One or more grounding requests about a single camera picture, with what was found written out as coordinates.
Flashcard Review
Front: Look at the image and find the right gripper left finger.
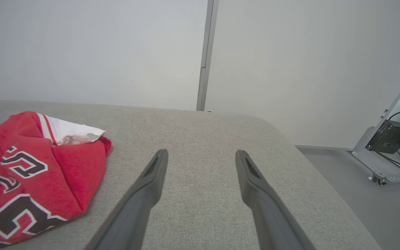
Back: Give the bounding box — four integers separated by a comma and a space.
84, 149, 169, 250

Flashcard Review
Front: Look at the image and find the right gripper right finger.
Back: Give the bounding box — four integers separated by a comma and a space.
235, 150, 317, 250

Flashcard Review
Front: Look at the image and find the red basketball jersey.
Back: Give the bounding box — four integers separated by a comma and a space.
0, 111, 113, 250

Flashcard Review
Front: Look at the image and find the black electronics box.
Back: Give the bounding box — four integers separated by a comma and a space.
366, 120, 400, 154

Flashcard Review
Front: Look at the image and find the silver metal wheeled frame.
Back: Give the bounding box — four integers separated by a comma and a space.
347, 59, 400, 186

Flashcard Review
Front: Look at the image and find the thin grey partition post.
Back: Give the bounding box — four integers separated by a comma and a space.
196, 0, 219, 111

